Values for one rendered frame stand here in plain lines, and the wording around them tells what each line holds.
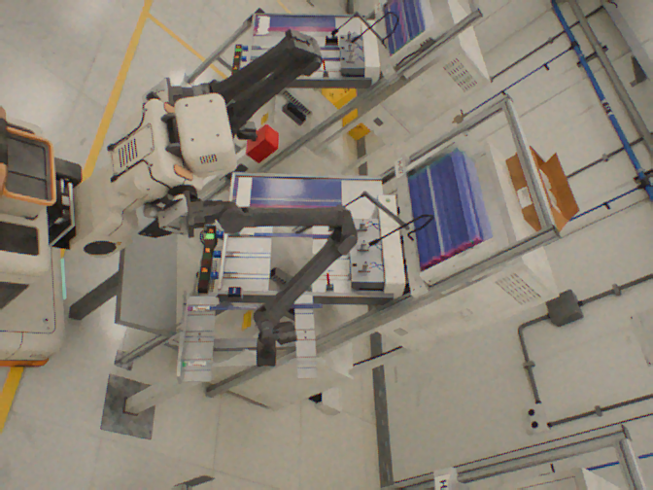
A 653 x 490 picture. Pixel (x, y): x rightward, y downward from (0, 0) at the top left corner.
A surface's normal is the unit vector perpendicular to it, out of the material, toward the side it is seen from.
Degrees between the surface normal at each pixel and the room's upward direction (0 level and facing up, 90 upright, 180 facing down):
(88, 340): 0
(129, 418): 0
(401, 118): 90
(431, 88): 90
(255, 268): 45
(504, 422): 90
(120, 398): 0
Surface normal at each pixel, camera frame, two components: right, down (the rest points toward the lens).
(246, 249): 0.05, -0.63
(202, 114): 0.04, -0.41
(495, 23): 0.01, 0.78
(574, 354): -0.67, -0.46
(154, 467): 0.74, -0.43
